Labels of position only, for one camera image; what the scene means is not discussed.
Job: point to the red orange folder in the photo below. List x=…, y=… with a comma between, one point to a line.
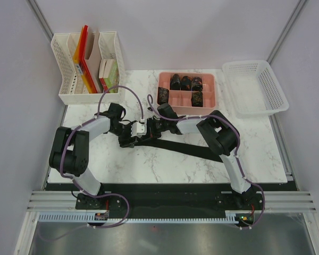
x=80, y=62

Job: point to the rolled tie floral left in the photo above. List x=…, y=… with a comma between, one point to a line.
x=163, y=96

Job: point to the beige cardboard folder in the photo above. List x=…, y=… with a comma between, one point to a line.
x=93, y=58

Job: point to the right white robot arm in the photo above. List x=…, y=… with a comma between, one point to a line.
x=221, y=137

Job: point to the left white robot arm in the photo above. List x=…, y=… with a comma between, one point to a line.
x=70, y=156

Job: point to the cream desktop file organizer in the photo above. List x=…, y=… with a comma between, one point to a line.
x=73, y=90

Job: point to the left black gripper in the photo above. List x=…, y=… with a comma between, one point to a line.
x=124, y=142

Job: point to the green book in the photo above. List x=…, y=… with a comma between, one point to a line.
x=113, y=78

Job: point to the aluminium frame rail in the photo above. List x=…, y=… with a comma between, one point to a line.
x=275, y=201

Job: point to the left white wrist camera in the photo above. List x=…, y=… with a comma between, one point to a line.
x=138, y=128

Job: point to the rolled tie front right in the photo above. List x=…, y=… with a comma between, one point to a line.
x=197, y=99

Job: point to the rolled tie back middle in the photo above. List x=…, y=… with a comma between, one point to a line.
x=186, y=83

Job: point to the rolled tie back right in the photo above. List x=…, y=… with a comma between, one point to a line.
x=196, y=84

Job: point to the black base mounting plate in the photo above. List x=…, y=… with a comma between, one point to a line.
x=177, y=200

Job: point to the cream paperback book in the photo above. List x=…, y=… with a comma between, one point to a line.
x=105, y=66

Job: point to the pink compartment tray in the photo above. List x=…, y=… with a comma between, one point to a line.
x=180, y=100

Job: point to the long black necktie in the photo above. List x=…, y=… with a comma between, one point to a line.
x=183, y=148

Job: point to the white plastic basket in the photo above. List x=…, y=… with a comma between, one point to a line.
x=254, y=89

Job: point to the white slotted cable duct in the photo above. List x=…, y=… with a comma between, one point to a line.
x=92, y=217

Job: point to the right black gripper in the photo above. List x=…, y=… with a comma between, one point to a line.
x=151, y=134

